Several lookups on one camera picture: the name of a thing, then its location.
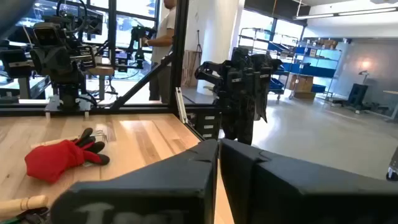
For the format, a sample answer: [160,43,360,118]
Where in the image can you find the cardboard boxes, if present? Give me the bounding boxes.
[287,73,317,100]

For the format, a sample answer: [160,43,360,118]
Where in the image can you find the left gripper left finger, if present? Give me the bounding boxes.
[50,139,220,224]

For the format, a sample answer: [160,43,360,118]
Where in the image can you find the red black gardening glove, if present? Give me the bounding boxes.
[24,127,111,184]

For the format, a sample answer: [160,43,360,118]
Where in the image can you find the black floor stand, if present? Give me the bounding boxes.
[330,82,389,114]

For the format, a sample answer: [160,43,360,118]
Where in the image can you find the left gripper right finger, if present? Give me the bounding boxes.
[220,138,398,224]

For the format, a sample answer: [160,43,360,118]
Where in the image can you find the white room column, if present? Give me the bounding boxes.
[185,0,246,96]

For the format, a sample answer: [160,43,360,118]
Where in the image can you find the wooden handled garden tool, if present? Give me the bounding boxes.
[0,195,49,220]

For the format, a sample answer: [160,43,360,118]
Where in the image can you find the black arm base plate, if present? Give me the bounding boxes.
[44,95,91,119]

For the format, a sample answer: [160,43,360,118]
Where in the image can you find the wire cart blue bins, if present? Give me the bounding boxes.
[238,27,300,101]

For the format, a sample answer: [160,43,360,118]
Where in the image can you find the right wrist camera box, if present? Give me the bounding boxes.
[32,22,64,48]

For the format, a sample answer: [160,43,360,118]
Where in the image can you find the black drawer unit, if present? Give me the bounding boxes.
[185,107,222,141]

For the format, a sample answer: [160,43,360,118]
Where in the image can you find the blue shelving rack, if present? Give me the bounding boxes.
[289,37,343,101]

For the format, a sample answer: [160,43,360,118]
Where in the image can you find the wooden work table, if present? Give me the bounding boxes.
[88,65,116,101]

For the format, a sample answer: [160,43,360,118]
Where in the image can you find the person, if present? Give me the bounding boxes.
[143,0,178,104]

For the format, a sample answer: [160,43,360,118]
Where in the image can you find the leaning wooden boards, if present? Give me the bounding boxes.
[182,49,200,88]

